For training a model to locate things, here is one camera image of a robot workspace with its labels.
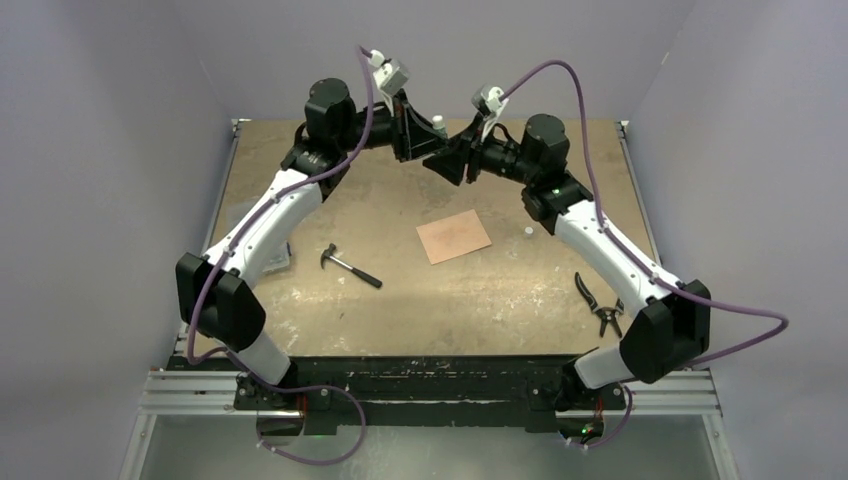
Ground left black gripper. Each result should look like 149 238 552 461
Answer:
336 89 450 163

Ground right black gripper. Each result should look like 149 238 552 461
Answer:
424 112 539 187

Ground green white glue stick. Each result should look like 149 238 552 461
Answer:
431 115 447 137

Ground brown envelope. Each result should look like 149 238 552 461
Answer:
416 209 492 265

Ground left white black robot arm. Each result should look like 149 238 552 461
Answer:
176 78 447 409

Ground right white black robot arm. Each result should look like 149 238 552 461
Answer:
423 114 710 407

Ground small black hammer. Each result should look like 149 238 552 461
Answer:
320 243 383 289

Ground clear plastic organizer box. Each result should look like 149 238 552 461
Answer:
262 242 292 275

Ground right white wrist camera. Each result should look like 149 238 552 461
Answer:
472 84 509 140

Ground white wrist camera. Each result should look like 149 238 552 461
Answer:
472 84 509 140
368 50 410 101

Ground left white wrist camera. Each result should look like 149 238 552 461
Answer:
368 50 410 101

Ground black handled pliers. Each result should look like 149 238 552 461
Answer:
574 271 627 339

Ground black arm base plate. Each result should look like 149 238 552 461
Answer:
234 355 626 435

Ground aluminium frame rail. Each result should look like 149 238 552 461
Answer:
140 370 722 416

